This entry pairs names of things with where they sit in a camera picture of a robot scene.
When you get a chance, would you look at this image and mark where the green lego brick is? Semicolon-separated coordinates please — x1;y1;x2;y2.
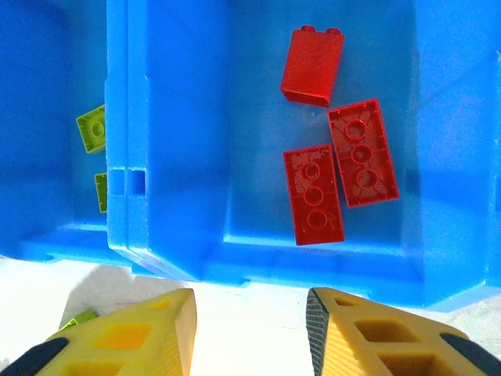
58;309;99;332
75;104;107;154
94;172;109;214

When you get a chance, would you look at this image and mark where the blue plastic bin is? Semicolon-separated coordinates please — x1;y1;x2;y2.
0;0;130;271
127;0;501;313

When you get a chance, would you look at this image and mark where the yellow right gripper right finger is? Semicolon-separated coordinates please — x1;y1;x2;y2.
305;287;501;376

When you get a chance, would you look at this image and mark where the red tall lego brick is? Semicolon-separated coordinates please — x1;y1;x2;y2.
279;25;346;108

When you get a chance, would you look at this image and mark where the red long lego brick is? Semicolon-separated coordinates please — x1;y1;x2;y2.
282;144;346;247
326;98;400;208

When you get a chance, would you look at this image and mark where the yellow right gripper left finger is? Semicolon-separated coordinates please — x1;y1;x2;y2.
0;288;196;376

